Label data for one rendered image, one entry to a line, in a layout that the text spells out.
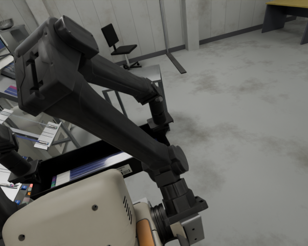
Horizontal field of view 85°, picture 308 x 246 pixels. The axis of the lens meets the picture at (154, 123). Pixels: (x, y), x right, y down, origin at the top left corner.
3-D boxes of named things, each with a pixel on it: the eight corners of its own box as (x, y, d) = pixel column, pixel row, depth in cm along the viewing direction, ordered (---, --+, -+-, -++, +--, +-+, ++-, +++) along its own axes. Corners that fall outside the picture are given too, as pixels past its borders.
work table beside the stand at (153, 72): (170, 131, 239) (160, 79, 188) (122, 138, 247) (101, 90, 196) (167, 112, 274) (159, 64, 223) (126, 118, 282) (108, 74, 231)
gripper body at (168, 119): (147, 122, 75) (143, 109, 70) (168, 114, 76) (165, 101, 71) (151, 132, 70) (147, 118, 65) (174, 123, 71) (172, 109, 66)
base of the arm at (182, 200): (163, 228, 39) (209, 207, 41) (151, 193, 41) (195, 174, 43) (161, 217, 48) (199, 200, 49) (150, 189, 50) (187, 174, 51)
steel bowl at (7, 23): (20, 25, 362) (15, 17, 352) (11, 28, 331) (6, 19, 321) (2, 30, 361) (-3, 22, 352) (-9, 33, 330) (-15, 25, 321)
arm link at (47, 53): (-26, 103, 19) (28, 54, 16) (16, 45, 28) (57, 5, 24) (161, 185, 51) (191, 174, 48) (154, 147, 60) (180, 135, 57)
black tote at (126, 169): (47, 209, 71) (29, 197, 63) (52, 175, 83) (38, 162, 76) (172, 159, 77) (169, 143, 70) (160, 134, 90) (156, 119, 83)
